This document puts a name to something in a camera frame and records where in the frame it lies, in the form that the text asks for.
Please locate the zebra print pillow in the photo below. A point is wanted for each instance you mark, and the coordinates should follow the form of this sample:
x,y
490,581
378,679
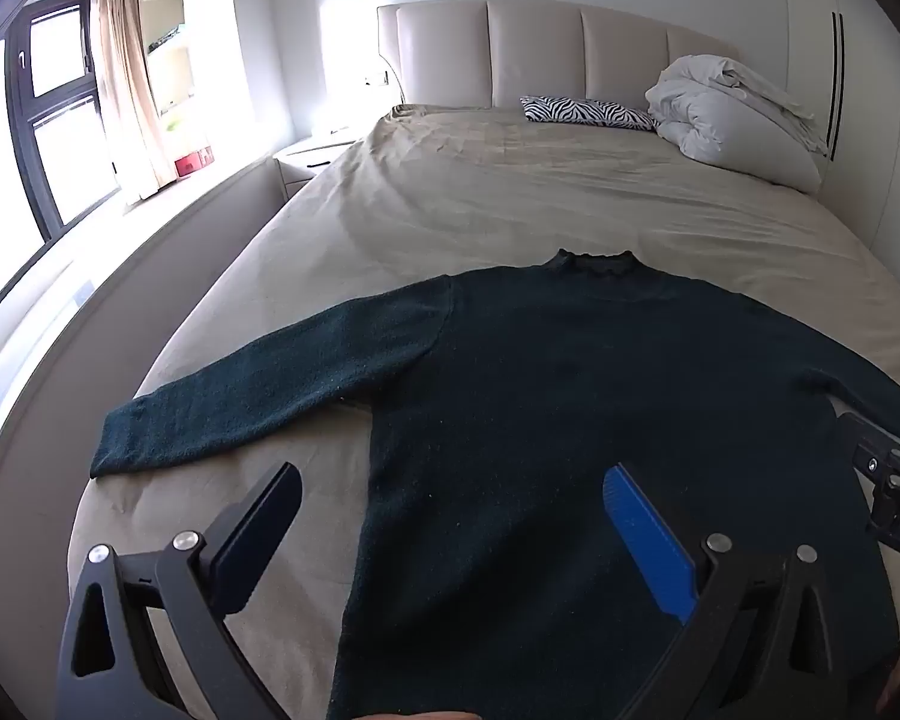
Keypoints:
x,y
592,112

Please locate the beige curtain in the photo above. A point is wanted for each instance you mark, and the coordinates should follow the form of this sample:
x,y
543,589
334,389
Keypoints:
x,y
131,90

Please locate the bed with beige sheet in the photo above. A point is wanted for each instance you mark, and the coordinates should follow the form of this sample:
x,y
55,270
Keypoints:
x,y
495,187

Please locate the white wardrobe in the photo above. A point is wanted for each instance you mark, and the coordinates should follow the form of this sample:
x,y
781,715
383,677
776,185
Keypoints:
x,y
870,165

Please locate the dark green sweater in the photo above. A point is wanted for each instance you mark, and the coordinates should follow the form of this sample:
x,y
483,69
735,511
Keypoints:
x,y
532,390

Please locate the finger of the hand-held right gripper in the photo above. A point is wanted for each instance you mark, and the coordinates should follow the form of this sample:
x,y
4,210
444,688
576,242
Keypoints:
x,y
881,439

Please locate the red box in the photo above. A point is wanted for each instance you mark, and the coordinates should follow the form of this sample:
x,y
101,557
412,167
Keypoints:
x,y
193,161

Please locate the folded white duvet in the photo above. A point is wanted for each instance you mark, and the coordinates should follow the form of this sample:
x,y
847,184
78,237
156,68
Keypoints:
x,y
735,127

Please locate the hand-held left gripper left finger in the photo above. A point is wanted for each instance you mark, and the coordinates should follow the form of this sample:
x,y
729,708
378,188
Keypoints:
x,y
259,540

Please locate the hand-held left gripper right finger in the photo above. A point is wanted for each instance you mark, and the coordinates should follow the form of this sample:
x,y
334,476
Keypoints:
x,y
645,532

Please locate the white nightstand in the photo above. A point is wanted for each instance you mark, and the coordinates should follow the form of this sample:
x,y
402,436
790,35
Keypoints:
x,y
307,161

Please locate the white wall shelf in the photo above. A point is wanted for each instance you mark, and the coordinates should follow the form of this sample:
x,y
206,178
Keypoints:
x,y
166,30

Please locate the beige padded headboard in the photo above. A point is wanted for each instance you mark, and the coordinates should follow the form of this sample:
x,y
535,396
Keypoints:
x,y
532,52

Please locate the black framed window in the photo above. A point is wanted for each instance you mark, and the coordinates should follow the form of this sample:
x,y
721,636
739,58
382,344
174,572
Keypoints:
x,y
22,127

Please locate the white window bench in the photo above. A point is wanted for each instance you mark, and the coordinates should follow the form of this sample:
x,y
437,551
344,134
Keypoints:
x,y
157,240

